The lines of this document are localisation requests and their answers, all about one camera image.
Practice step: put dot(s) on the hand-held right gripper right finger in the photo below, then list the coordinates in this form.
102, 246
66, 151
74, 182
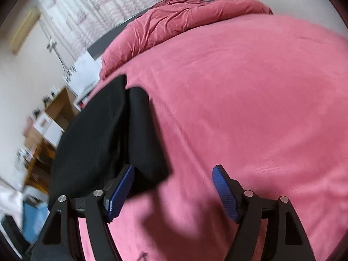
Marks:
225, 193

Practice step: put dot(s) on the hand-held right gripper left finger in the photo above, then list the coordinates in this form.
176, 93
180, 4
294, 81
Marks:
119, 193

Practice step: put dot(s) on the black pants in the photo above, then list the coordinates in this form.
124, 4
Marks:
89, 141

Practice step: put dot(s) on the pink blanket covered table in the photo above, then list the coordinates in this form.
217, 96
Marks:
244, 100

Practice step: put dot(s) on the white desk drawer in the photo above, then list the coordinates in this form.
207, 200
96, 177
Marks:
49, 130

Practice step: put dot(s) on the wooden desk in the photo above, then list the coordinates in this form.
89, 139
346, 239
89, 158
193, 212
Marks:
58, 106

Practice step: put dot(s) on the white floral bedside cabinet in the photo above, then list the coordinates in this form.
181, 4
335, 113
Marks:
84, 70

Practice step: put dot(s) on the grey bed headboard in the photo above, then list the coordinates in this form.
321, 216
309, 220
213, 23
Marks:
108, 40

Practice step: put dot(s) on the pink duvet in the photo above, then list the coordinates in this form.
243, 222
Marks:
168, 24

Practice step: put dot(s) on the beige air conditioner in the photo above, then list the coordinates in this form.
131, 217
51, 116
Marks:
24, 30

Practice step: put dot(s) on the white printed curtain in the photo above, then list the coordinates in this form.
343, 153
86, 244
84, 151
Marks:
95, 2

